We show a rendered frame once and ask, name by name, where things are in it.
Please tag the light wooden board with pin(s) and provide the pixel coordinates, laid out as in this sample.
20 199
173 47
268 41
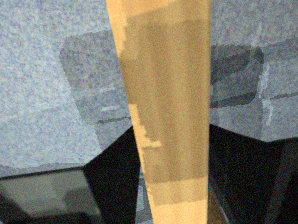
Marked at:
164 51

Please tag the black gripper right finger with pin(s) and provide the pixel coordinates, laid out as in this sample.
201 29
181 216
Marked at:
250 176

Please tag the wooden post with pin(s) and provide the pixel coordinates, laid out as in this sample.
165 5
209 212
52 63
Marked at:
214 213

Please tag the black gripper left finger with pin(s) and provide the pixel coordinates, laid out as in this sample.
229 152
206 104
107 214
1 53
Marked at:
106 188

